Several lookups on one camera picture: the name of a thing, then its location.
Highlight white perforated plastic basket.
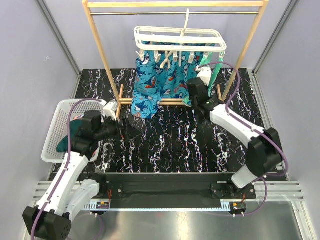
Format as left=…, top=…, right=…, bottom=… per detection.
left=41, top=99, right=107, bottom=164

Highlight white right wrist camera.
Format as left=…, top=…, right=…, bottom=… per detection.
left=195, top=66, right=213, bottom=87

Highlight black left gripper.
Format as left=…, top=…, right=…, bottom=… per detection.
left=95, top=114, right=141, bottom=142

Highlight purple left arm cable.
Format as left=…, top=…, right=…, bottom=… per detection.
left=29, top=98, right=107, bottom=240

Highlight wooden clothes rack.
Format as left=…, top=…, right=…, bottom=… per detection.
left=82, top=0, right=269, bottom=107

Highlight mint green sock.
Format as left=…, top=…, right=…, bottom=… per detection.
left=196, top=54, right=213, bottom=87
left=208, top=63, right=223, bottom=97

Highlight mint green sock left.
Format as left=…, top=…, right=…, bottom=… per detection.
left=196, top=54, right=213, bottom=87

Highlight blue shark print shorts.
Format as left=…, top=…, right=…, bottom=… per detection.
left=131, top=50, right=212, bottom=119

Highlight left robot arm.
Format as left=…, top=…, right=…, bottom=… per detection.
left=22, top=110, right=141, bottom=240

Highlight mint green sock right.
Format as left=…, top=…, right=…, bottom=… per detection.
left=208, top=63, right=223, bottom=97

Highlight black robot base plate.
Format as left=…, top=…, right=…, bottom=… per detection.
left=69, top=171, right=288, bottom=210

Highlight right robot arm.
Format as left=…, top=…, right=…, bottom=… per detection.
left=187, top=77, right=285, bottom=199

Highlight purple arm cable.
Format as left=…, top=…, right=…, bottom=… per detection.
left=197, top=61, right=290, bottom=216
left=29, top=98, right=107, bottom=240

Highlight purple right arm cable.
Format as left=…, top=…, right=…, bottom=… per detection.
left=197, top=61, right=290, bottom=216

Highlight dark teal sock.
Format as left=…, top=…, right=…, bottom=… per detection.
left=69, top=119, right=82, bottom=140
left=56, top=136, right=68, bottom=153

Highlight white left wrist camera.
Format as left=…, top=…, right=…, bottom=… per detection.
left=102, top=101, right=119, bottom=121

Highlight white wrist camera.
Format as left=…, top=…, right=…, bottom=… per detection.
left=195, top=66, right=213, bottom=87
left=102, top=101, right=119, bottom=121

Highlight white plastic clip hanger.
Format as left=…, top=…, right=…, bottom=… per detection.
left=133, top=9, right=227, bottom=68

